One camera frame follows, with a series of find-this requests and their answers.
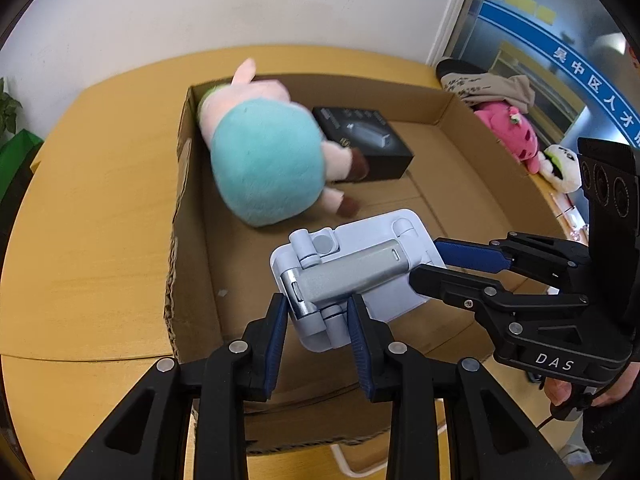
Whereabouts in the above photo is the clear cream phone case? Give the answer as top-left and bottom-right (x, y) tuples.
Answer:
(330, 422), (450, 479)

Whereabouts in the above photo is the yellow sticky notes row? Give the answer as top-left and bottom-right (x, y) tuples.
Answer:
(497, 0), (556, 25)

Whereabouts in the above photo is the person's right hand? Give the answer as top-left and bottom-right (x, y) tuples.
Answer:
(543, 358), (640, 409)

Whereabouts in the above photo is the open cardboard box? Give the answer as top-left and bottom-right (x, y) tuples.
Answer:
(165, 74), (564, 455)

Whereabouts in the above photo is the white folding phone stand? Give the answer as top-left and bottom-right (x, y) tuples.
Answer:
(270, 209), (445, 353)

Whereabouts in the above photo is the pink strawberry bear plush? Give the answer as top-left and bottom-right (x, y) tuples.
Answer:
(474, 102), (540, 174)

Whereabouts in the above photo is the green table cloth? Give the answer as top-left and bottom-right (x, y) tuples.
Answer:
(0, 129), (43, 198)

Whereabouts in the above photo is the white panda plush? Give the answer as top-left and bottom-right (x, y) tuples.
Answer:
(538, 144), (582, 194)

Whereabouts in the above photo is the pink pig plush teal dress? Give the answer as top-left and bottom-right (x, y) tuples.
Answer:
(196, 58), (369, 228)

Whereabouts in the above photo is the pink pen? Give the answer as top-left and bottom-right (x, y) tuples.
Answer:
(550, 191), (586, 235)

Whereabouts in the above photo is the small black product box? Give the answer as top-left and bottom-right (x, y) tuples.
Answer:
(311, 106), (413, 181)

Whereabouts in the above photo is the potted green plant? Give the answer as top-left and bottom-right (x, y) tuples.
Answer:
(0, 77), (22, 134)

